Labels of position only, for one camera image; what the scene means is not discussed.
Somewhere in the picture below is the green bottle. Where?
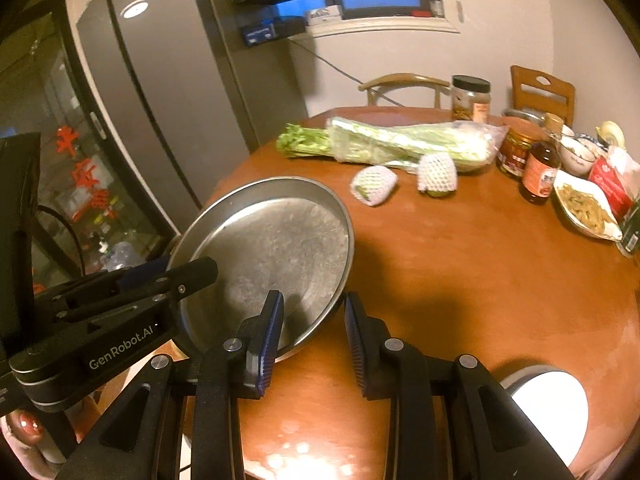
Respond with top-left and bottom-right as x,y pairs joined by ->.
617,195 -> 640,260

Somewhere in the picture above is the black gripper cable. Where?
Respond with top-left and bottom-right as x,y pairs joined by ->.
37,204 -> 88,276

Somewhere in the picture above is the clear plastic bottle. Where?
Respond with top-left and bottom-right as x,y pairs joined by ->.
100,240 -> 151,271

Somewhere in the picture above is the curved-back wooden chair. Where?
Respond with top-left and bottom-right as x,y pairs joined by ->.
358,73 -> 452,109

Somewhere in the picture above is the brown sauce bottle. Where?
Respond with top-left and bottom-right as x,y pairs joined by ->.
518,113 -> 563,206

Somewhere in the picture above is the foam-netted green fruit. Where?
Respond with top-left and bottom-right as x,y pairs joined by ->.
417,153 -> 458,196
350,166 -> 398,207

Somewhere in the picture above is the white dish of pickled vegetables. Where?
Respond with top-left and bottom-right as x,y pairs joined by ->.
552,170 -> 623,242

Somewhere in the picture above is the black wall cable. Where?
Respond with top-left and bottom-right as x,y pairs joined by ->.
287,37 -> 368,86

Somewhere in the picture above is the wooden chair with cutout back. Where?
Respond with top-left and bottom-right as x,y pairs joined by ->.
510,65 -> 576,126

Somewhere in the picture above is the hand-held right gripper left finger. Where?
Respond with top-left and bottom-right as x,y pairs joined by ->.
55,289 -> 286,480

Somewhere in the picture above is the grey refrigerator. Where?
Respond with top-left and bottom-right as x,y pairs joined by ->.
75,0 -> 308,236

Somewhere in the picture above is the dark blue box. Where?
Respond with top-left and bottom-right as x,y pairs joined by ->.
238,16 -> 306,47

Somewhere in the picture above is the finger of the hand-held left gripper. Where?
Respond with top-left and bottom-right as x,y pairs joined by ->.
32,255 -> 171,311
55,256 -> 219,323

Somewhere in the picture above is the red sauce jar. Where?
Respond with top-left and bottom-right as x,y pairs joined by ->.
496,126 -> 538,179

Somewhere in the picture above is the large white plate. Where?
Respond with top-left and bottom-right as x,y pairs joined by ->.
500,366 -> 590,461

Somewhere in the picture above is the celery bunch in plastic bag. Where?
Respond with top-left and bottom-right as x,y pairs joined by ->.
276,116 -> 508,170

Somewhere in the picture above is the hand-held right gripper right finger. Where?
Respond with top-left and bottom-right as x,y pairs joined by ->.
344,291 -> 576,480

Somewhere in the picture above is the glass cabinet with red stickers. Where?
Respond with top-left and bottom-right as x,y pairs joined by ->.
0,10 -> 173,291

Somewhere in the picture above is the shallow metal bowl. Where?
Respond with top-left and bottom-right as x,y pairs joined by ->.
501,107 -> 546,128

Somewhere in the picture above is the red and white packet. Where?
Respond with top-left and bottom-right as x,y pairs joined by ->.
587,146 -> 640,221

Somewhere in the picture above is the round metal plate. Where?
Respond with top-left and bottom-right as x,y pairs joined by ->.
167,176 -> 356,363

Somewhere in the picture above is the glass jar with black lid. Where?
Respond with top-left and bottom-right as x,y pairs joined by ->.
451,75 -> 492,126

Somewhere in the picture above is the blue patterned white bowl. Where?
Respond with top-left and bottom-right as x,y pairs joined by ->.
557,135 -> 598,177

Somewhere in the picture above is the white flat box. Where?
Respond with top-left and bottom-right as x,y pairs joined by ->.
306,6 -> 343,25

